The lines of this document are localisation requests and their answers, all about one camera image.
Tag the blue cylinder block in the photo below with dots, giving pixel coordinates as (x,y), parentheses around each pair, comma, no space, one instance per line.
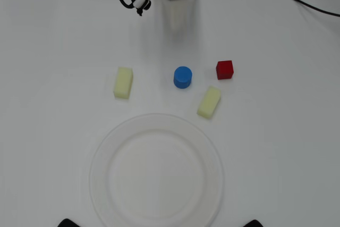
(183,77)

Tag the red cube block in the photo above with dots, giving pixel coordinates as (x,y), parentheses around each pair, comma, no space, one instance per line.
(224,70)

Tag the pale yellow rectangular block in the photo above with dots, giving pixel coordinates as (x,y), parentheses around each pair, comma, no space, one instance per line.
(209,102)
(123,82)

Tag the white round plate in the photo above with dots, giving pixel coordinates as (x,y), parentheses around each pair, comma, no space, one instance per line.
(156,171)

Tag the black camera stand foot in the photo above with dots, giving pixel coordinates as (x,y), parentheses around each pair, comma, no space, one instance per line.
(253,223)
(68,223)

